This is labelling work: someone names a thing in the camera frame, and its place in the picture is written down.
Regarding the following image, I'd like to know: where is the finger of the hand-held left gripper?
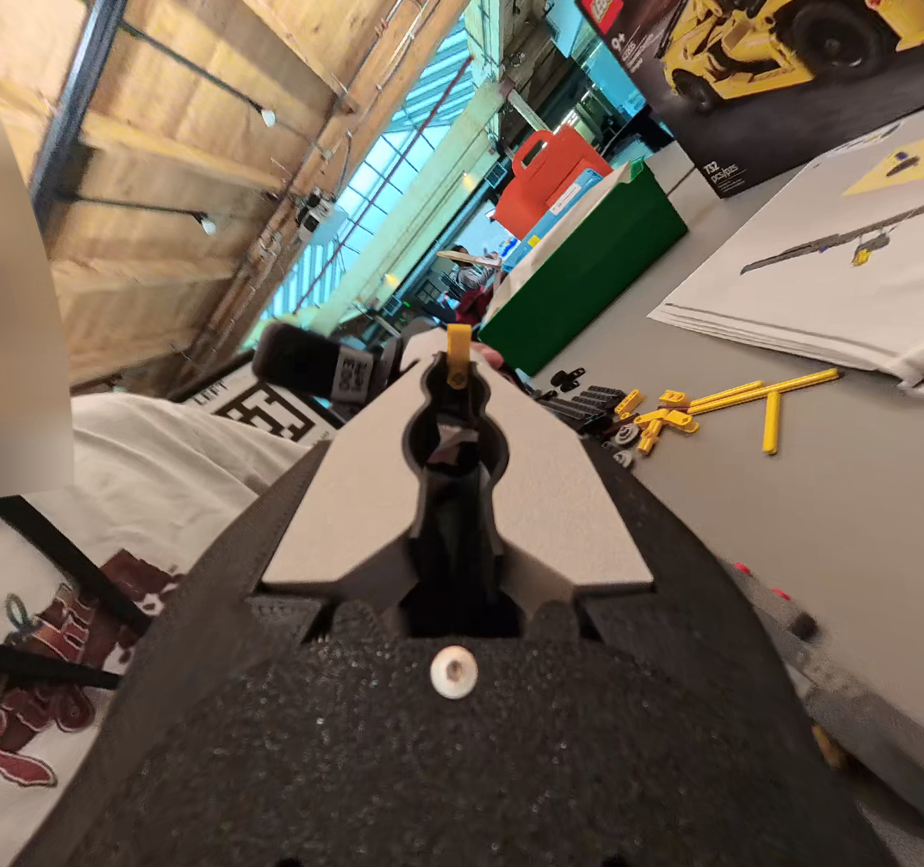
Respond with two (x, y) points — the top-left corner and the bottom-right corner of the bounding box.
(398, 327), (450, 382)

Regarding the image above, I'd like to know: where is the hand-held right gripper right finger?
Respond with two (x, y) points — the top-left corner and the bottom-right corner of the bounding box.
(468, 362), (655, 638)

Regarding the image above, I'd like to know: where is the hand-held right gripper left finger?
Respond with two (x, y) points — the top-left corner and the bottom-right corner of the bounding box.
(261, 352), (457, 638)

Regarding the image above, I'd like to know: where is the short yellow lego beam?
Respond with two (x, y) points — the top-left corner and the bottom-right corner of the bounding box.
(445, 323), (472, 387)

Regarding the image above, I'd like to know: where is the long grey lego beam assembly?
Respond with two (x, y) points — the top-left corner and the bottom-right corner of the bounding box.
(728, 559), (924, 812)

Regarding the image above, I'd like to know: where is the instruction booklet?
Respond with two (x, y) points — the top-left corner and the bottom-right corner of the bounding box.
(646, 108), (924, 389)

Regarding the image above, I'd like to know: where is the stack of long black lego beams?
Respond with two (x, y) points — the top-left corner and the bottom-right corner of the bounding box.
(536, 383), (627, 436)

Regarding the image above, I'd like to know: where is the cluster of yellow lego pieces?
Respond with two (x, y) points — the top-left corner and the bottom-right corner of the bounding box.
(612, 366), (843, 458)

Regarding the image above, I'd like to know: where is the lego set box with yellow car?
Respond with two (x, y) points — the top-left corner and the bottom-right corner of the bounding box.
(574, 0), (924, 202)

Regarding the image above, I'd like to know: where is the black framed marker sign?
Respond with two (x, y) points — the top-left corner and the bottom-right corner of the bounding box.
(168, 360), (345, 447)

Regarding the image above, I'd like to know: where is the small wooden board on stand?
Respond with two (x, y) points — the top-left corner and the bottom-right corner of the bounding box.
(435, 246), (504, 270)

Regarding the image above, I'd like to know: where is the white ceiling device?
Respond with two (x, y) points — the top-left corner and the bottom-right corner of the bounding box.
(295, 187), (349, 242)

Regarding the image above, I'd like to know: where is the white paper sheet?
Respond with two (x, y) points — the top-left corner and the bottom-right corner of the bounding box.
(482, 162), (638, 321)

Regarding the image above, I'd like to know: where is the green plastic bin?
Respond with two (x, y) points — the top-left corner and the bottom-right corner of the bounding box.
(476, 156), (690, 379)

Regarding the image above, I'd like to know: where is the light blue package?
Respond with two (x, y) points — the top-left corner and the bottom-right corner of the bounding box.
(526, 167), (605, 249)

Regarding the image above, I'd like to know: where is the orange plastic case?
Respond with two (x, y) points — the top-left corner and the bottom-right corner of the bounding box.
(491, 124), (612, 242)

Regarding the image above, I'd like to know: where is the black ceiling pipe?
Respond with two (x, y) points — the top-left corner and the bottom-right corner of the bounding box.
(27, 0), (147, 227)

